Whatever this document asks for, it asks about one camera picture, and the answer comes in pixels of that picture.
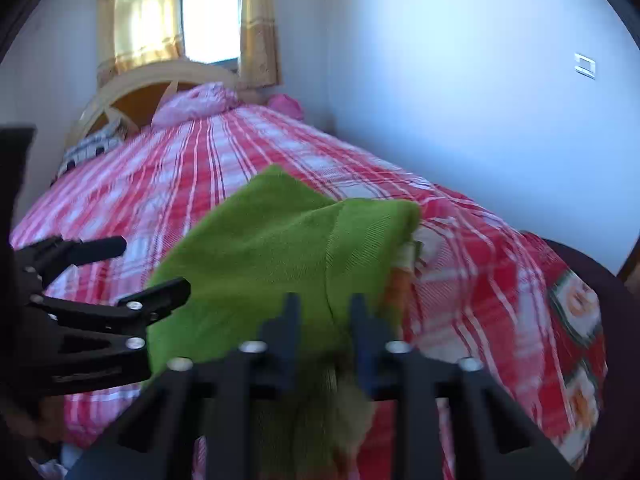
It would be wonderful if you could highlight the grey white patterned pillow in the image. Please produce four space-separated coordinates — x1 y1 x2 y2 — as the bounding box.
55 122 128 178

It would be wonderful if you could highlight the printed bed sheet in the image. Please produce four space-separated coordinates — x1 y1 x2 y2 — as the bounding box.
547 266 608 463

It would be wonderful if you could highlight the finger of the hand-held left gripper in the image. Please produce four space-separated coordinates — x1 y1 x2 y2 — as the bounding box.
12 236 127 286
30 277 192 386

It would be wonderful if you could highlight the yellow patterned curtain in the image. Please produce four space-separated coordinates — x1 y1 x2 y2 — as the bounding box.
96 0 185 86
239 0 280 87

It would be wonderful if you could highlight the green orange striped knit sweater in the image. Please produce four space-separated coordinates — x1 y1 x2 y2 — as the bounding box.
145 164 422 480

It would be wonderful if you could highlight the red white plaid blanket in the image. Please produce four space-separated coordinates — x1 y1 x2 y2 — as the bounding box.
10 105 608 480

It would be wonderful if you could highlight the dark round furniture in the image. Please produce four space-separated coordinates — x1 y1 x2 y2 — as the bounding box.
520 232 640 473

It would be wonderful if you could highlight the pink pillow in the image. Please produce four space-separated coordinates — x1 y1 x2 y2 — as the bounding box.
151 81 241 127

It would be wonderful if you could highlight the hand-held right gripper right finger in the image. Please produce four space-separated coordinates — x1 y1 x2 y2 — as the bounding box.
348 294 576 480

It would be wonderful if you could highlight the small pink cloth item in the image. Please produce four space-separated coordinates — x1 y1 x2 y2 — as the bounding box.
267 93 305 121

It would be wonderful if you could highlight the window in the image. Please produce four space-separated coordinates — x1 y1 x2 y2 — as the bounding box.
176 0 245 68

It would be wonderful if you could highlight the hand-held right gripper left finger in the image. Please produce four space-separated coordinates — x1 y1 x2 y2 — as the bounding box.
65 292 303 480

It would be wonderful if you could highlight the cream wooden bed headboard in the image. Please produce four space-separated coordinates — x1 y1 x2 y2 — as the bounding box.
64 60 251 153

